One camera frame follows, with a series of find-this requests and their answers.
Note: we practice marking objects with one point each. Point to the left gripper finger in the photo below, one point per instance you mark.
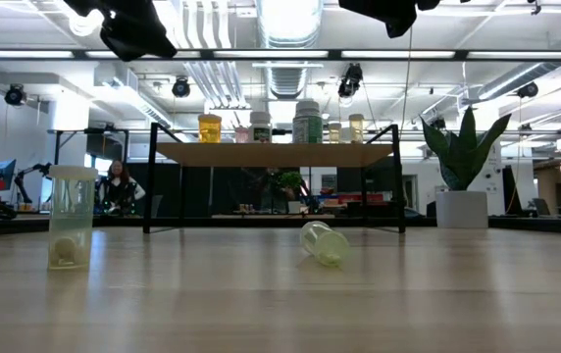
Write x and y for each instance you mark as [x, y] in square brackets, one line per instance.
[94, 5]
[136, 34]

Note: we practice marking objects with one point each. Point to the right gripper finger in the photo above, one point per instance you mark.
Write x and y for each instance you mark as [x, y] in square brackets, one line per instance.
[366, 7]

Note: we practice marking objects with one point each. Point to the orange pill bottle white cap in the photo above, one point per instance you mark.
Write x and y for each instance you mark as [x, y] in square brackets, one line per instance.
[210, 130]

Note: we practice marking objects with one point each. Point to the yellow-green bottle red pills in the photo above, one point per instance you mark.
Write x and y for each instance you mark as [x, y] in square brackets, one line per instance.
[356, 128]

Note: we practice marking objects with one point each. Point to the yellow pill bottle white cap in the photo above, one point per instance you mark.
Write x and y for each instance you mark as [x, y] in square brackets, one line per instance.
[334, 133]

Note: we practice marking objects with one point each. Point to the large green-labelled supplement bottle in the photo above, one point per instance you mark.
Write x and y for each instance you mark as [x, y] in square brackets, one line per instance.
[307, 125]

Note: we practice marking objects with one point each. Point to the white aspirin bottle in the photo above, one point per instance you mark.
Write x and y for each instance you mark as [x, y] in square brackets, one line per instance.
[260, 128]

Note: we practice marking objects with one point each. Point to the yellow-green bottle white pills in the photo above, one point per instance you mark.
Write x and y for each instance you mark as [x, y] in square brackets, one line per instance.
[70, 220]

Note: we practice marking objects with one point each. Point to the black ceiling spotlight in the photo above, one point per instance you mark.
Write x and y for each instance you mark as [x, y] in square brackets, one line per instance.
[527, 89]
[181, 87]
[14, 94]
[351, 78]

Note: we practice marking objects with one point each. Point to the person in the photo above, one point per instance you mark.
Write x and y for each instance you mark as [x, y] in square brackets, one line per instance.
[119, 188]

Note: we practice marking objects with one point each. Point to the small green background plant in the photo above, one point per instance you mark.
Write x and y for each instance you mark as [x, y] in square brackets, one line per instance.
[288, 180]

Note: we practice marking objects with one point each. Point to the blue-screen monitor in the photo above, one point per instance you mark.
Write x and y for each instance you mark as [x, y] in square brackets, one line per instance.
[3, 174]

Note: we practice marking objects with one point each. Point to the snake plant in white pot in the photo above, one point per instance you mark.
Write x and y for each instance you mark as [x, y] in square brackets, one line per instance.
[462, 208]

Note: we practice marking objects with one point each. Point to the yellow-green bottle yellow pills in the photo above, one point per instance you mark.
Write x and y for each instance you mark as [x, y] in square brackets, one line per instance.
[327, 245]

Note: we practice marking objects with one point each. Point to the black aluminium rig frame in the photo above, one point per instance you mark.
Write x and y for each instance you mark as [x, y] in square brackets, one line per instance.
[334, 54]

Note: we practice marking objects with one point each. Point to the silver ceiling duct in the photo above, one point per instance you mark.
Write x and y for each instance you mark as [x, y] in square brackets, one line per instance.
[288, 22]

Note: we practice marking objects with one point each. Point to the wooden shelf black metal frame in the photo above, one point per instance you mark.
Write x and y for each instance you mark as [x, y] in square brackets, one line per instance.
[270, 154]

